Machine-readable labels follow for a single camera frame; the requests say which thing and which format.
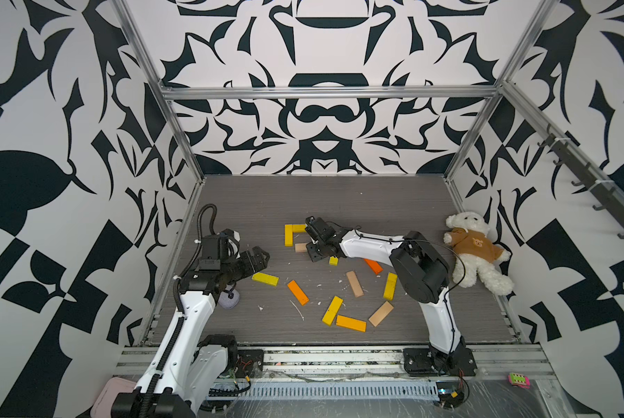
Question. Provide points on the yellow block top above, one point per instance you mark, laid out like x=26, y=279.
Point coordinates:
x=299, y=228

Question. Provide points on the natural wood block bottom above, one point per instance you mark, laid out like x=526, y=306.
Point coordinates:
x=381, y=314

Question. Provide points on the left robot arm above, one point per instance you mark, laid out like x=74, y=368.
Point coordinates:
x=182, y=373

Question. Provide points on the orange block lower left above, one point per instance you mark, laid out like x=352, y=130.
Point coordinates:
x=298, y=293

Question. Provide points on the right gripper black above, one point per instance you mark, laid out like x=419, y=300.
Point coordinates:
x=310, y=252

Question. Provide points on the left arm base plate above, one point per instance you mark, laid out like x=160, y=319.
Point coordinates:
x=249, y=363

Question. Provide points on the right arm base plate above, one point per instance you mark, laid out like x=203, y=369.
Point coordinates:
x=426, y=362

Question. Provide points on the pink tray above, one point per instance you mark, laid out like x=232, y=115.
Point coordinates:
x=116, y=385

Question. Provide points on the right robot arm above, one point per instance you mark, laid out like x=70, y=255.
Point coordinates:
x=423, y=274

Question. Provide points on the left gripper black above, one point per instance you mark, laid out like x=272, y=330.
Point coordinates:
x=259, y=263

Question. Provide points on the green circuit board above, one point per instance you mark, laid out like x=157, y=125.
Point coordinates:
x=449, y=397

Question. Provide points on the white teddy bear brown shirt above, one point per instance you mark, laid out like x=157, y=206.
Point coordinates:
x=478, y=258

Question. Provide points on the orange block right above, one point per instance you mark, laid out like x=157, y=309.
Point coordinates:
x=375, y=267

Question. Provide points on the wall hook rail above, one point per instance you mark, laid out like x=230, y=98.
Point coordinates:
x=588, y=176

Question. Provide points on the natural wood block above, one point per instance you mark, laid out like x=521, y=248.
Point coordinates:
x=381, y=314
x=355, y=285
x=300, y=248

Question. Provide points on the orange-yellow block bottom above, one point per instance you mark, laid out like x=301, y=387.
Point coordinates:
x=351, y=323

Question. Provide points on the white cable duct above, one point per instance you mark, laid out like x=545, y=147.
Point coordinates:
x=336, y=390

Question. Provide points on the pink small device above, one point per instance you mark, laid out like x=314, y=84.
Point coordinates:
x=519, y=380

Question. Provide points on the orange block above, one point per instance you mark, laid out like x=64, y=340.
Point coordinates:
x=298, y=293
x=375, y=267

